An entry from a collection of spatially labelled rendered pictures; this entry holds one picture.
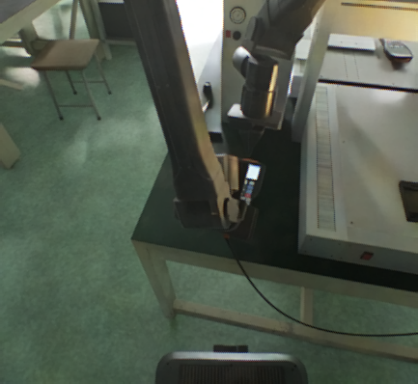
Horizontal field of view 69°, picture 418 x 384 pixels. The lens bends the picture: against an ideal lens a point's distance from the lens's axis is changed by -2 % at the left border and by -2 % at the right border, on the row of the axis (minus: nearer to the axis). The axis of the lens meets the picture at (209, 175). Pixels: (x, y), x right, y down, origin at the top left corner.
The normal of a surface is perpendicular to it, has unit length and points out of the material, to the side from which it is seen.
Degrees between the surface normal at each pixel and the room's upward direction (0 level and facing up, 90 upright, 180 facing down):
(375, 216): 0
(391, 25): 90
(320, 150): 0
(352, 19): 90
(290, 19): 115
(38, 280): 0
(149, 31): 71
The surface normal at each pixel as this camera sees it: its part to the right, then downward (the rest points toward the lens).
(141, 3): -0.29, 0.48
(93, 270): -0.02, -0.65
